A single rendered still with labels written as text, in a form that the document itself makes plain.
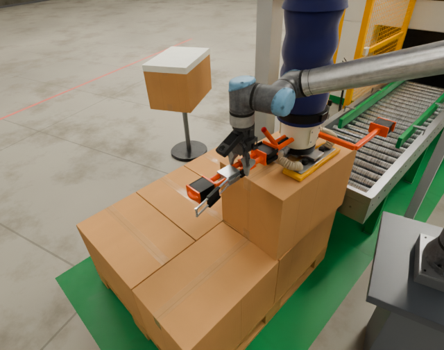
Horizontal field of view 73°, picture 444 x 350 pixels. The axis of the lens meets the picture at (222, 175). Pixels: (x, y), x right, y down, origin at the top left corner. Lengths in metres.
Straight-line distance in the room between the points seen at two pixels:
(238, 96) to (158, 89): 1.81
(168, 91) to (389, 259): 2.09
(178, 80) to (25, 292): 1.90
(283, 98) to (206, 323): 0.95
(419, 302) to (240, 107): 0.94
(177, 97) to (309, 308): 1.91
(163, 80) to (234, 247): 1.65
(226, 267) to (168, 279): 0.28
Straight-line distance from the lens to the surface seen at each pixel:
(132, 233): 1.77
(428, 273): 1.39
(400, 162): 2.36
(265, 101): 0.99
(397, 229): 1.59
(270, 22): 2.77
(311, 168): 1.44
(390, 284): 1.37
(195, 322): 1.40
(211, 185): 1.10
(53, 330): 2.26
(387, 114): 3.15
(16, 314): 2.44
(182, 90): 2.69
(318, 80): 1.06
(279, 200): 1.29
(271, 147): 1.32
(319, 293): 2.16
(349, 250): 2.44
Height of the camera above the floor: 1.79
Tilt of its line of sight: 37 degrees down
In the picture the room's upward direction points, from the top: 2 degrees counter-clockwise
